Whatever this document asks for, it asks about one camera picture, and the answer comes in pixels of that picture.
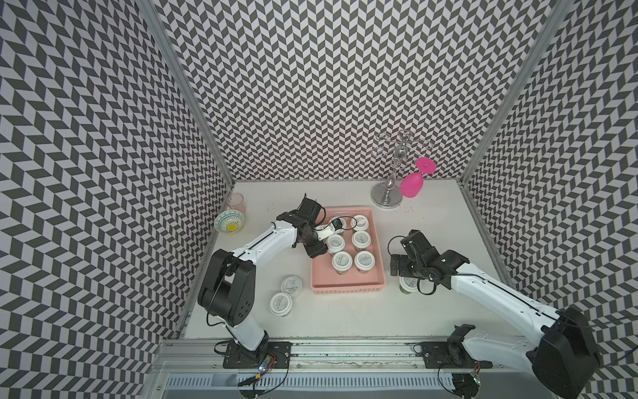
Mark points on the aluminium corner post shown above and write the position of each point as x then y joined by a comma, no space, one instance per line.
157,31
549,30

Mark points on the green yogurt cup white lid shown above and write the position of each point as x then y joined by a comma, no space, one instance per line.
360,222

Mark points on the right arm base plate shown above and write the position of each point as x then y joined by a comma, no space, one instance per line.
448,355

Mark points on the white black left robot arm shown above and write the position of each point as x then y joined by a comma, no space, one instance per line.
229,286

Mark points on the aluminium corner post right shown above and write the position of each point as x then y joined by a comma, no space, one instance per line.
549,30

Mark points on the tipped clear lid yogurt cup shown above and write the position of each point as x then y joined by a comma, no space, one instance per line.
292,285

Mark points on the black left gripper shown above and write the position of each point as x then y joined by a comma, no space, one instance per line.
316,249

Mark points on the chrome cup holder stand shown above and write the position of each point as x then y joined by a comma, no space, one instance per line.
398,144

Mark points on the pink transparent plastic cup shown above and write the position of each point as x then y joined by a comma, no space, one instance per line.
237,202

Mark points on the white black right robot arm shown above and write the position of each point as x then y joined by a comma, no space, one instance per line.
557,346

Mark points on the magenta plastic wine glass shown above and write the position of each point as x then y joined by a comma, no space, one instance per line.
413,183

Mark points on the white lid yogurt cup right-near-basket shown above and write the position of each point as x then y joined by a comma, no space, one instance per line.
361,240

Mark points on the blue yellow patterned bowl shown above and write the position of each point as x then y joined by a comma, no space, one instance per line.
230,221

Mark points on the red label yogurt cup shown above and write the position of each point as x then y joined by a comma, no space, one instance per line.
364,261

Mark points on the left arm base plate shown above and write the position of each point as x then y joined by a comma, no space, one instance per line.
237,357

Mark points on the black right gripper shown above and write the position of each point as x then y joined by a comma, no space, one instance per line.
402,271

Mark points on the aluminium corner post left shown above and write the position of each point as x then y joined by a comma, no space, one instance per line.
157,31

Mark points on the pink perforated plastic basket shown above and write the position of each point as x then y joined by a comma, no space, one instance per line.
326,280

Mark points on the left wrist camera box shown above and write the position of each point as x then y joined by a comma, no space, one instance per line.
324,231

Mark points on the aluminium front rail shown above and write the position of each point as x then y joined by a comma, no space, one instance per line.
322,366

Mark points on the green yogurt cup front-right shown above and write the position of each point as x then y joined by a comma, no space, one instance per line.
408,285

